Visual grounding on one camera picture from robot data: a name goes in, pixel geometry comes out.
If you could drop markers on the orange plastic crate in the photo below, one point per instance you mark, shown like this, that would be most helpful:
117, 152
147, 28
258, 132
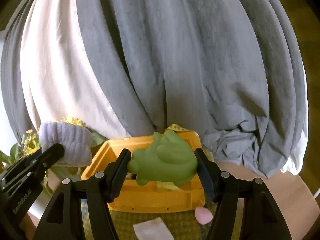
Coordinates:
150, 200

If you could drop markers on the white sheer curtain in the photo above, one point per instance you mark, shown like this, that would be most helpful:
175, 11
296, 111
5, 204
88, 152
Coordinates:
298, 142

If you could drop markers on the white towel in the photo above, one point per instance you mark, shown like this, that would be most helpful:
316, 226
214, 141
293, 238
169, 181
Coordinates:
72, 140
152, 230

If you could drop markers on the pale pink curtain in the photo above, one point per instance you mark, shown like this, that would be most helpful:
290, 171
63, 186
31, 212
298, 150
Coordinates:
57, 67

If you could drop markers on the green frog toy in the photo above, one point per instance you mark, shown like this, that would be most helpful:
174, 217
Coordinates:
170, 160

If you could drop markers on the pink egg toy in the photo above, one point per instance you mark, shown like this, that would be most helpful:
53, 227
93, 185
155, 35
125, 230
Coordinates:
203, 215

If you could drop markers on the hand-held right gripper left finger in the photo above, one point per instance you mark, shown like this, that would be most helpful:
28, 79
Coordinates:
120, 175

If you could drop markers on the yellow plaid blanket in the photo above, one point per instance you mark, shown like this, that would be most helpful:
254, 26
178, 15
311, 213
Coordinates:
180, 227

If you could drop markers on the green plant in white pot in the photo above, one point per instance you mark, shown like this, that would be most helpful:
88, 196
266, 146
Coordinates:
39, 206

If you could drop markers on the wide dark grey curtain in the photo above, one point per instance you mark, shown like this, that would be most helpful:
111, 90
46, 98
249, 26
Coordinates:
187, 67

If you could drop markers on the sunflower bouquet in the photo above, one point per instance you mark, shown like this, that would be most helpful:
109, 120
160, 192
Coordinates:
31, 142

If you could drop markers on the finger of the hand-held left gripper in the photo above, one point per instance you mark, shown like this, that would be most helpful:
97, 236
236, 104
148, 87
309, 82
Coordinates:
47, 155

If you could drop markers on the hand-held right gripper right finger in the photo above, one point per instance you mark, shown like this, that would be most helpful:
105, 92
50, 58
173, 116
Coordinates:
206, 177

